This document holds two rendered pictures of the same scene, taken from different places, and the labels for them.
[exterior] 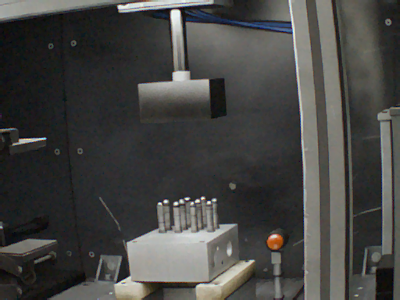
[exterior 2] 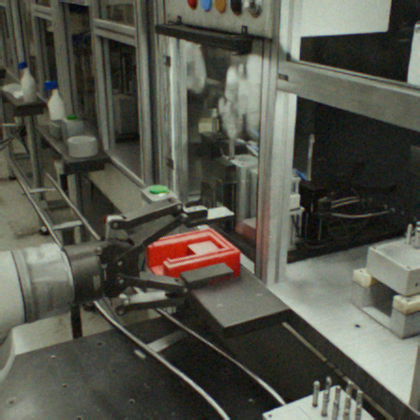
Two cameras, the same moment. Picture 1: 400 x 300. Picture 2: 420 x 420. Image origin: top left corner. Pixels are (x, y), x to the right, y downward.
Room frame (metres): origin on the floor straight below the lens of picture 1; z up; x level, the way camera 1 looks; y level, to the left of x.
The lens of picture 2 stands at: (0.27, -0.37, 1.47)
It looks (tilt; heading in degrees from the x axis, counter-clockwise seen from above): 23 degrees down; 45
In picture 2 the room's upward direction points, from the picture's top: straight up
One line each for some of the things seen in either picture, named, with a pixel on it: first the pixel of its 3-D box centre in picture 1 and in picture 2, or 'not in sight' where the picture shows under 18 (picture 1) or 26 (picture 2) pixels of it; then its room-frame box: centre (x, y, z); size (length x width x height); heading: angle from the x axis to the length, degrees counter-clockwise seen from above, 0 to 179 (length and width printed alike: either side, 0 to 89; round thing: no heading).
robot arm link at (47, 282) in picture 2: not in sight; (43, 281); (0.58, 0.21, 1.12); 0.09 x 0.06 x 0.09; 71
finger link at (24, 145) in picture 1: (13, 147); (206, 217); (0.79, 0.14, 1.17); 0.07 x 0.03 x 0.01; 161
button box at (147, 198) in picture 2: not in sight; (163, 215); (1.06, 0.54, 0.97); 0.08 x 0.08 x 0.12; 71
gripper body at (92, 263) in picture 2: not in sight; (101, 268); (0.64, 0.19, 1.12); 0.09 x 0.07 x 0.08; 161
